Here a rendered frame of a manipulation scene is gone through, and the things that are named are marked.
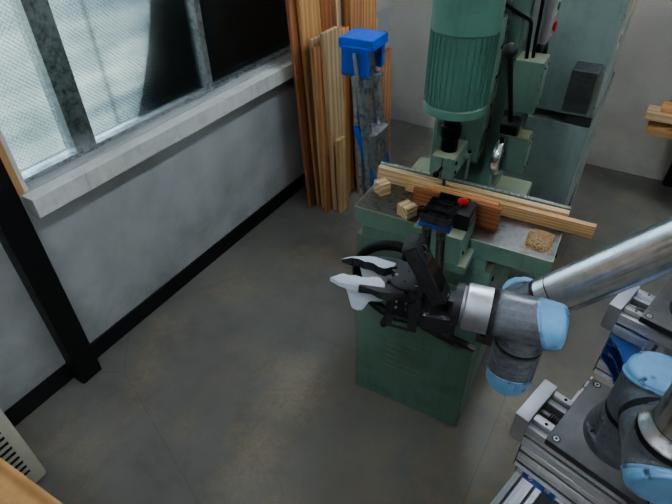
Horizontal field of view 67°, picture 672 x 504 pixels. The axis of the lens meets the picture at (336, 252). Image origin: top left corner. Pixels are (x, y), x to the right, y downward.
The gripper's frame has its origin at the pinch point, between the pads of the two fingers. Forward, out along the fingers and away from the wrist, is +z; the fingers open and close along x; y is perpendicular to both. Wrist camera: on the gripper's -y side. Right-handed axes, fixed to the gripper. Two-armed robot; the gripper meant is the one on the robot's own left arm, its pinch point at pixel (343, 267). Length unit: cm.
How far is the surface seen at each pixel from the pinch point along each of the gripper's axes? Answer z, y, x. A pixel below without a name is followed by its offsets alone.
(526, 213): -31, 21, 77
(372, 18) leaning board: 73, -5, 263
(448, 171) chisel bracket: -7, 11, 75
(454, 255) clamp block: -14, 26, 55
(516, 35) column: -18, -25, 92
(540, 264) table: -36, 27, 62
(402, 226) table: 4, 27, 67
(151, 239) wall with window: 125, 74, 96
